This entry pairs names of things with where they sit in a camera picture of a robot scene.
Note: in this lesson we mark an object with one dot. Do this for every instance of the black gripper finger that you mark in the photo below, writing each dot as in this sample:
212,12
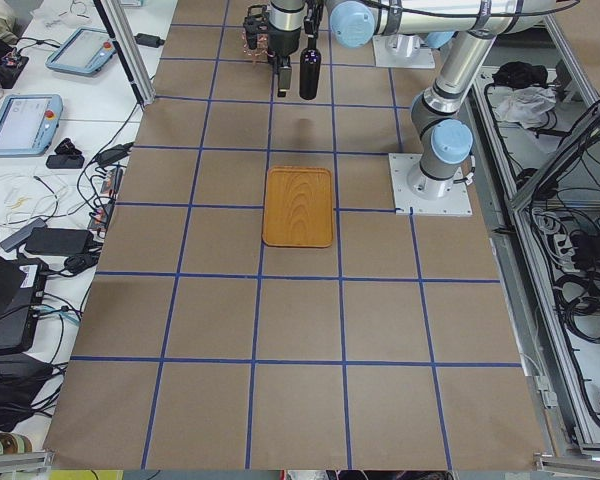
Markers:
284,76

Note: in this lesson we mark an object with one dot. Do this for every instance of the dark wine bottle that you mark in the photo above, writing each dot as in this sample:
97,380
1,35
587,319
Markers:
310,68

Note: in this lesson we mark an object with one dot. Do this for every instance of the wooden tray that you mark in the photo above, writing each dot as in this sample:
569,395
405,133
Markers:
298,207

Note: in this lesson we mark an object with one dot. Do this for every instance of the blue teach pendant upper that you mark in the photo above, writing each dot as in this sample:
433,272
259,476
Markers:
84,53

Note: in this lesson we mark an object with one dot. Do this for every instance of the blue teach pendant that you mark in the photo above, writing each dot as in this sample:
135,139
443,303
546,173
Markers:
84,53
28,124

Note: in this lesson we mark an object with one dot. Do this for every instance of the blue teach pendant lower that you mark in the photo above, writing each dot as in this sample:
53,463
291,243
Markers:
28,124

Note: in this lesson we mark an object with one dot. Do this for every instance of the black power adapter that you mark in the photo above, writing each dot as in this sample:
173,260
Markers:
58,241

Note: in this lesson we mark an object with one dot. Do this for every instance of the copper wire bottle basket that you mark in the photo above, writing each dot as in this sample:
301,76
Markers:
255,40

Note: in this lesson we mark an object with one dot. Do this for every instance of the aluminium frame post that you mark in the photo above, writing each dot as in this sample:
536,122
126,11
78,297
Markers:
117,26

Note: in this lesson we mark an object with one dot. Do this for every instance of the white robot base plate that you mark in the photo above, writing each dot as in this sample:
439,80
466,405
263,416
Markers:
416,194

